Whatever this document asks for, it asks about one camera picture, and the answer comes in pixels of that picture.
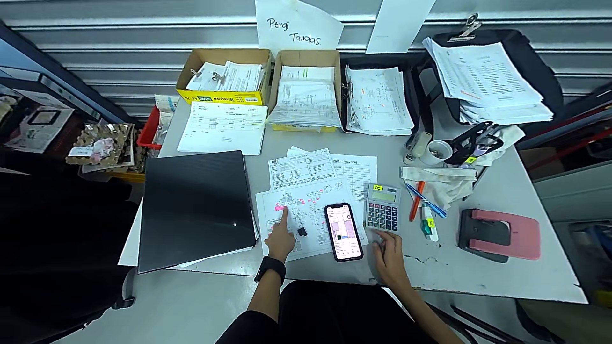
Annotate person's left hand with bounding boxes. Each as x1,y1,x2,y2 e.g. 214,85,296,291
265,206,296,264

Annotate person's right hand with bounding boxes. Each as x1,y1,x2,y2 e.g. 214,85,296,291
372,230,411,290

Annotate person's left forearm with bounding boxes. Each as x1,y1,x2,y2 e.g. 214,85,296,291
247,256,287,324

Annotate person's right forearm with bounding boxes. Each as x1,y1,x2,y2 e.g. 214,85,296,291
391,281,464,344

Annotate white drawing with pink marks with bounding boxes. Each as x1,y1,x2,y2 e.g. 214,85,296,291
255,176,369,262

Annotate grey calculator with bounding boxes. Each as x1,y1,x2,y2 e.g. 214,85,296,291
366,184,402,233

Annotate smartphone with lit screen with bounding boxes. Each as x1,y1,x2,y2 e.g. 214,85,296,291
324,203,364,263

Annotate white green correction pen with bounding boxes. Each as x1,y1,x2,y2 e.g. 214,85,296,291
421,201,440,242

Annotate orange pen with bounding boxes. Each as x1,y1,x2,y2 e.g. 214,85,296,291
409,181,426,222

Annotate blue pen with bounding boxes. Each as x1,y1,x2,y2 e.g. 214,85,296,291
405,183,448,219

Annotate white printed form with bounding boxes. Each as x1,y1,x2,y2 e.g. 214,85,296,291
268,148,338,191

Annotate person's body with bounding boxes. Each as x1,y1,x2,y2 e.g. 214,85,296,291
215,280,439,344

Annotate white sheet with table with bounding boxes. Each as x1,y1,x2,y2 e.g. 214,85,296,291
287,146,378,203

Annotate folded beige cloth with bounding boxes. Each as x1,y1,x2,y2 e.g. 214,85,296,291
401,165,478,212

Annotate large black folder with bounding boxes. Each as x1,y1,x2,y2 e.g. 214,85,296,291
138,150,257,275

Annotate white desk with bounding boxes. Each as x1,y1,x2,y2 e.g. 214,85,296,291
118,86,589,305

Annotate white cup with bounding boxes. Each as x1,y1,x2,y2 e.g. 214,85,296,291
420,140,454,166

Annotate stack of white papers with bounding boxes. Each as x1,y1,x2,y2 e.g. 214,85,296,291
177,101,269,156

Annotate stack of printed papers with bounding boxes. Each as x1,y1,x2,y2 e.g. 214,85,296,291
266,66,343,131

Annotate black pen holder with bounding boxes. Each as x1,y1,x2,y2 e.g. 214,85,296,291
444,121,504,168

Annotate pink and grey hole punch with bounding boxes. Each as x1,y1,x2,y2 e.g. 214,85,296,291
457,208,541,264

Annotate yellow cardboard box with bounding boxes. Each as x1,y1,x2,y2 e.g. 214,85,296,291
176,48,272,106

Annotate stack of marked papers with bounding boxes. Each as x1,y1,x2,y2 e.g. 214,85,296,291
345,65,415,136

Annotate papers under black folder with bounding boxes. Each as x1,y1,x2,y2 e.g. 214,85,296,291
118,157,260,269

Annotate black tray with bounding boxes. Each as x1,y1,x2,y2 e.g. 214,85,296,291
340,53,435,136

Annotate pile of clipped papers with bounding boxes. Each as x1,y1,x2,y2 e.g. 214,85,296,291
186,60,265,92

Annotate white cloth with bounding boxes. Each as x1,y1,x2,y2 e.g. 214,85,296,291
471,125,526,167

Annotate red basket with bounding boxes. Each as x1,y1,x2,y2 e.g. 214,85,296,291
137,105,163,150

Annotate brown cardboard box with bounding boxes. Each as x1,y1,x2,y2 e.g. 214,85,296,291
267,50,343,133

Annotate brown patterned box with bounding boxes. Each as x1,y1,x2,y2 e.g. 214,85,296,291
65,123,147,174

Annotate stack of sheets, printed list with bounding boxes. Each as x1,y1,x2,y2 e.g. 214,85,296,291
423,37,554,126

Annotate white sheet with handwriting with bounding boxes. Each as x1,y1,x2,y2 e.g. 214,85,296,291
255,0,344,54

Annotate blank white sheet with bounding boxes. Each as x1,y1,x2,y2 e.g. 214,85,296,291
366,0,437,54

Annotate black draped chair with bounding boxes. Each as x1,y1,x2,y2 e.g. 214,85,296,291
0,172,136,344

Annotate grey roller shutter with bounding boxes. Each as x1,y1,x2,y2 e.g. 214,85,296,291
0,0,612,120

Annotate metal bulldog clip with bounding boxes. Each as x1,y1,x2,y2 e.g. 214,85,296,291
447,13,483,43

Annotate blue metal rack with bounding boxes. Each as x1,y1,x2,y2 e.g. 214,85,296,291
0,20,139,129

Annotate black chair frame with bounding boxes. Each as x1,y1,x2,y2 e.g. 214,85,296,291
425,298,567,344

